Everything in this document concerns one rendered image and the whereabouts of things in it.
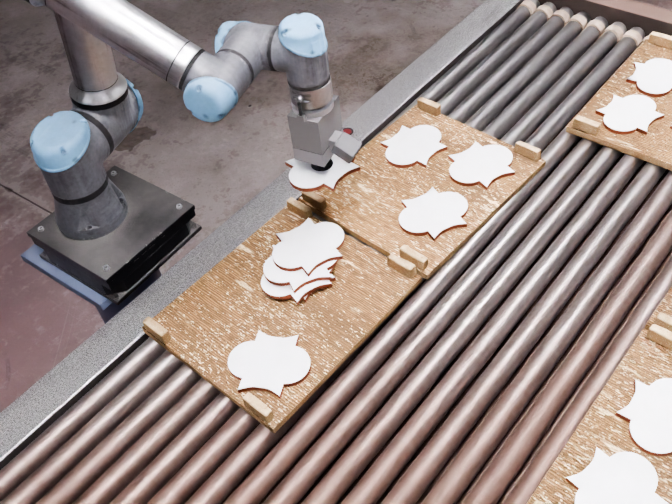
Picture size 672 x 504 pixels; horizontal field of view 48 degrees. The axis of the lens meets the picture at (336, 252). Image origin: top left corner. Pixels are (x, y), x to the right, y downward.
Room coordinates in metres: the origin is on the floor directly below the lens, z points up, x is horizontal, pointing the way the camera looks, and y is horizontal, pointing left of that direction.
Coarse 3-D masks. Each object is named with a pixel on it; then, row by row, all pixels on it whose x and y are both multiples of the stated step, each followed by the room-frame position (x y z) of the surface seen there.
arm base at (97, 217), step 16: (96, 192) 1.18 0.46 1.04; (112, 192) 1.21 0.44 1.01; (64, 208) 1.17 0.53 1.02; (80, 208) 1.16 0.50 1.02; (96, 208) 1.17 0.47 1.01; (112, 208) 1.18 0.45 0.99; (64, 224) 1.16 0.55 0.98; (80, 224) 1.15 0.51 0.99; (96, 224) 1.15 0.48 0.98; (112, 224) 1.16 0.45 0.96
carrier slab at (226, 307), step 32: (288, 224) 1.12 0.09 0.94; (256, 256) 1.04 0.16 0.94; (352, 256) 1.00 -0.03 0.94; (384, 256) 0.99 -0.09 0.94; (192, 288) 0.98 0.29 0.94; (224, 288) 0.97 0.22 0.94; (256, 288) 0.96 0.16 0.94; (352, 288) 0.92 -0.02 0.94; (384, 288) 0.91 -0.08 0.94; (160, 320) 0.91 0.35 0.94; (192, 320) 0.90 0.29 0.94; (224, 320) 0.89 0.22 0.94; (256, 320) 0.88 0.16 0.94; (288, 320) 0.87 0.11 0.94; (320, 320) 0.86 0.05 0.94; (352, 320) 0.85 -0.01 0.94; (192, 352) 0.83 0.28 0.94; (224, 352) 0.82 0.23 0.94; (320, 352) 0.78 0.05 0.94; (352, 352) 0.78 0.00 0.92; (224, 384) 0.75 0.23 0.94; (320, 384) 0.72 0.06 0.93; (256, 416) 0.68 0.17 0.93; (288, 416) 0.67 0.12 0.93
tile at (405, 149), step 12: (408, 132) 1.34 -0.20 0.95; (420, 132) 1.34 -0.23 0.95; (432, 132) 1.33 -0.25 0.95; (384, 144) 1.31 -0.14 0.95; (396, 144) 1.31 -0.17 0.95; (408, 144) 1.30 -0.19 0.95; (420, 144) 1.29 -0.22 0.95; (432, 144) 1.29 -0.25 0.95; (396, 156) 1.27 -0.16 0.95; (408, 156) 1.26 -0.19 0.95; (420, 156) 1.25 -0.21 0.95; (432, 156) 1.26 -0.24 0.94
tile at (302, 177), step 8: (288, 160) 1.14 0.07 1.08; (296, 160) 1.14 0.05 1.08; (336, 160) 1.12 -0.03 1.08; (352, 160) 1.12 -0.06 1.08; (296, 168) 1.11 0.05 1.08; (304, 168) 1.11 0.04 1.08; (336, 168) 1.10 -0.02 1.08; (344, 168) 1.09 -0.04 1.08; (352, 168) 1.09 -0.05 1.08; (296, 176) 1.09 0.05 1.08; (304, 176) 1.09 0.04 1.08; (312, 176) 1.08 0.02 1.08; (320, 176) 1.08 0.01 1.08; (328, 176) 1.08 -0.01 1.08; (336, 176) 1.07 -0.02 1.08; (344, 176) 1.08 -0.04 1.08; (296, 184) 1.07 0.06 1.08; (304, 184) 1.07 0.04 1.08; (312, 184) 1.06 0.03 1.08; (320, 184) 1.06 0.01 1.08; (328, 184) 1.06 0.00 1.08; (336, 184) 1.06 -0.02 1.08
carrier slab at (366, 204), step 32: (448, 128) 1.35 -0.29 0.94; (384, 160) 1.27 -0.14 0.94; (448, 160) 1.24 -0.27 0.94; (544, 160) 1.19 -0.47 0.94; (320, 192) 1.20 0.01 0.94; (352, 192) 1.18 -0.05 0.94; (384, 192) 1.17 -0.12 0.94; (416, 192) 1.15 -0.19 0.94; (480, 192) 1.13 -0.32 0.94; (512, 192) 1.11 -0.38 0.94; (352, 224) 1.09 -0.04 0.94; (384, 224) 1.08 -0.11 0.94; (480, 224) 1.04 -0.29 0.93; (448, 256) 0.97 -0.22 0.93
